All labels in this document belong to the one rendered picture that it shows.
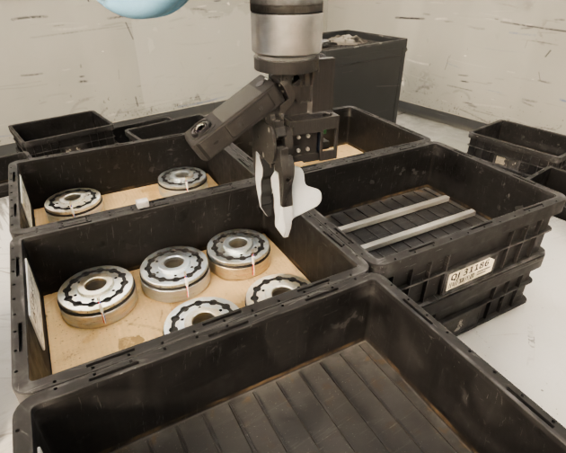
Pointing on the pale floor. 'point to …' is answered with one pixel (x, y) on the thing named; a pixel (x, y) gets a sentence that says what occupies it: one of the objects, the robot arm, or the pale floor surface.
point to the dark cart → (368, 72)
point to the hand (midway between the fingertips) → (270, 218)
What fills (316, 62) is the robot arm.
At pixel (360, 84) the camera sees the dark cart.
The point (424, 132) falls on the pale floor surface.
